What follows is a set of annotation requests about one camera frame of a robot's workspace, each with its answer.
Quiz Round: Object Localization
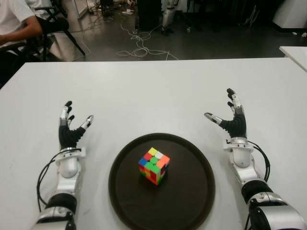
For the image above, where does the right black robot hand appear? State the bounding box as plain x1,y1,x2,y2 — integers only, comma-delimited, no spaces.
203,88,248,139

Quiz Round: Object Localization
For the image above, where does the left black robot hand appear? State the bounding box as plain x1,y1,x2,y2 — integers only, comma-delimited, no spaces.
58,100,94,151

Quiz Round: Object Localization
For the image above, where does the multicoloured Rubik's cube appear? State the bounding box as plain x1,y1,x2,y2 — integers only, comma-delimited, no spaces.
138,147,171,186

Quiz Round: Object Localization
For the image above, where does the dark round plate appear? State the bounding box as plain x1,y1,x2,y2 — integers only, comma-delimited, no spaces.
107,133,216,230

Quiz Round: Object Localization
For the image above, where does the white side table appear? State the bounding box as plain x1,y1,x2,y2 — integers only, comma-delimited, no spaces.
279,46,307,72

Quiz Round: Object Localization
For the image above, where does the black chair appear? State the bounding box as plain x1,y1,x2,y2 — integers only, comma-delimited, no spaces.
35,6,86,62

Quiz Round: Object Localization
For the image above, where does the white cabinet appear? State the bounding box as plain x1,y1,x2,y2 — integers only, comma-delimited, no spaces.
272,0,307,31

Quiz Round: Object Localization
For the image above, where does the silver standing robot leg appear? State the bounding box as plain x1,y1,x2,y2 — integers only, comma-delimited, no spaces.
161,0,179,35

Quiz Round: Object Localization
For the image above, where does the white panel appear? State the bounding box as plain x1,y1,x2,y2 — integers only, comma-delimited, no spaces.
76,0,90,19

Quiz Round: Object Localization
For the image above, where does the person in white shirt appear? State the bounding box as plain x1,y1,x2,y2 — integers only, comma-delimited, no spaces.
0,0,41,48

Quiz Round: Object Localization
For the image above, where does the black cabinet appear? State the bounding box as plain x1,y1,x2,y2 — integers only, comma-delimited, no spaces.
136,0,164,31

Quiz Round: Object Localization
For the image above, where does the white floor cable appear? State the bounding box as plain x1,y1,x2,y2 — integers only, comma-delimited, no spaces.
79,9,179,60

